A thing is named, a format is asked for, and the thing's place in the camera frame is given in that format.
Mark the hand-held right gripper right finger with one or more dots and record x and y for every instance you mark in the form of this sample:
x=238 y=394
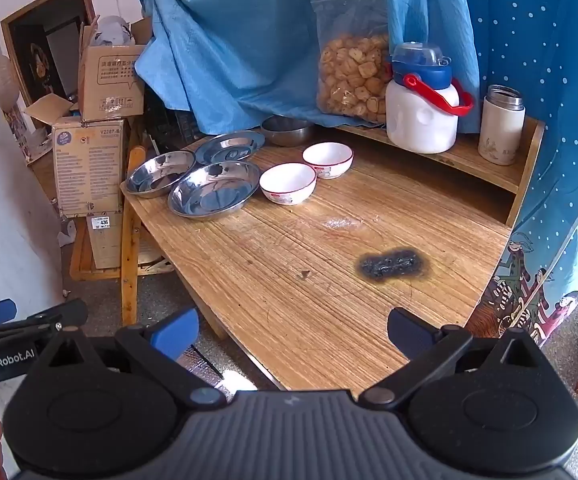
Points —
x=403 y=331

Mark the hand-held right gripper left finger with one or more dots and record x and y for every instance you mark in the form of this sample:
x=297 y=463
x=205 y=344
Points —
x=175 y=334

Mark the steel plate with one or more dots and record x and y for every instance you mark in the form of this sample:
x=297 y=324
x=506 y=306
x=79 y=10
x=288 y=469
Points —
x=214 y=192
x=229 y=147
x=159 y=172

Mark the white bowl with red rim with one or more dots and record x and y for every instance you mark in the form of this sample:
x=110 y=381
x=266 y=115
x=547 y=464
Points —
x=328 y=159
x=288 y=182

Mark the steel bowl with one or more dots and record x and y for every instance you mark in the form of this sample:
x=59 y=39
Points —
x=289 y=132

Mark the small cardboard box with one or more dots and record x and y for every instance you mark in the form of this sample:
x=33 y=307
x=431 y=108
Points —
x=104 y=240

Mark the wooden chair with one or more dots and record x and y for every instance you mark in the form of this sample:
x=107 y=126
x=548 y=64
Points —
x=130 y=260

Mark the printed cardboard box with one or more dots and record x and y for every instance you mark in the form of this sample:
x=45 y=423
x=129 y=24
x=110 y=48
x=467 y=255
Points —
x=86 y=170

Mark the wooden shelf riser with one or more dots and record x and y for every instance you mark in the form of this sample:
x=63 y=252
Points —
x=474 y=162

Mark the black plastic crate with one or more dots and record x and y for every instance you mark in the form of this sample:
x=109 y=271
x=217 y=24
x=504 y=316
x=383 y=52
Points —
x=171 y=127

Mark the white jug with blue lid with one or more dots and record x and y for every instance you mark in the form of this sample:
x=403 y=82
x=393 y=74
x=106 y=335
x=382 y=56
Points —
x=419 y=120

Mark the white thermos cup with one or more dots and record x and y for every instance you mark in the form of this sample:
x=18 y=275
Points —
x=500 y=132

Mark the paper lantern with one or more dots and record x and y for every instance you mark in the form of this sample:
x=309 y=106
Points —
x=3 y=80

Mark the open brown cardboard box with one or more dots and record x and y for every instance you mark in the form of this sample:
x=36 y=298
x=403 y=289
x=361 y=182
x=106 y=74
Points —
x=111 y=85

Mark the clear bag of snacks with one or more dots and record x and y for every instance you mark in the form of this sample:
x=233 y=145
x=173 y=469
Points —
x=354 y=70

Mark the framed picture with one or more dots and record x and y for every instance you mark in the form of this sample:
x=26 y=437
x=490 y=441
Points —
x=44 y=45

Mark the white bag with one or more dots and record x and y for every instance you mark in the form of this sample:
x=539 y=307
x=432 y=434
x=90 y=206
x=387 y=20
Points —
x=111 y=30

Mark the blue polka-dot printed curtain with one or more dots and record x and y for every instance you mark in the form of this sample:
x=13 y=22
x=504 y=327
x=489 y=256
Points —
x=544 y=60

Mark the plain blue cloth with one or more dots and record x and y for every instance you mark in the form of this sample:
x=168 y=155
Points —
x=244 y=35

